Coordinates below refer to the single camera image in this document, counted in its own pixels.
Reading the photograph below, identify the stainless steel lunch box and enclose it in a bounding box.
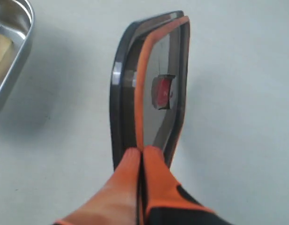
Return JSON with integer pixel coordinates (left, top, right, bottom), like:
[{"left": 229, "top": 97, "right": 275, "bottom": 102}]
[{"left": 0, "top": 0, "right": 35, "bottom": 111}]

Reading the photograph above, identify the dark transparent box lid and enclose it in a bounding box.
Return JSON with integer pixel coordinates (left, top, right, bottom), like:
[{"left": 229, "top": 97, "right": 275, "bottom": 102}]
[{"left": 109, "top": 10, "right": 190, "bottom": 167}]

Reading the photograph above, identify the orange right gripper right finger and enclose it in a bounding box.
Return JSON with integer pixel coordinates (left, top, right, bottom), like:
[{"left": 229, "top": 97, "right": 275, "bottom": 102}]
[{"left": 143, "top": 146, "right": 220, "bottom": 225}]

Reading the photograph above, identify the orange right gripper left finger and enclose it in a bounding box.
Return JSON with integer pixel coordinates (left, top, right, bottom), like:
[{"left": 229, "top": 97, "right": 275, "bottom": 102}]
[{"left": 55, "top": 148, "right": 141, "bottom": 225}]

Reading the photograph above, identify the yellow toy cheese slice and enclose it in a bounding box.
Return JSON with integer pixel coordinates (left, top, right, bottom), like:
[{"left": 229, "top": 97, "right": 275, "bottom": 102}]
[{"left": 0, "top": 34, "right": 14, "bottom": 81}]

